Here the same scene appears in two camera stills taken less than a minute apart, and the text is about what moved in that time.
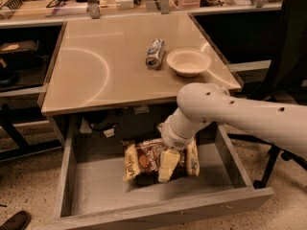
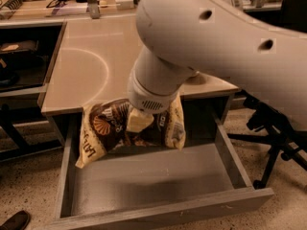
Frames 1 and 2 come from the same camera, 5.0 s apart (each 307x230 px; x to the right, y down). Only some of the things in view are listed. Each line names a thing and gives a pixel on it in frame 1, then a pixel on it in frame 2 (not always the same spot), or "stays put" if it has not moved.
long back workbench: x=48 y=6 stays put
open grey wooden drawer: x=92 y=194 stays put
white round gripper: x=175 y=140 to x=144 y=100
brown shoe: x=19 y=220 stays put
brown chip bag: x=142 y=160 to x=105 y=128
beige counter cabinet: x=115 y=79 stays put
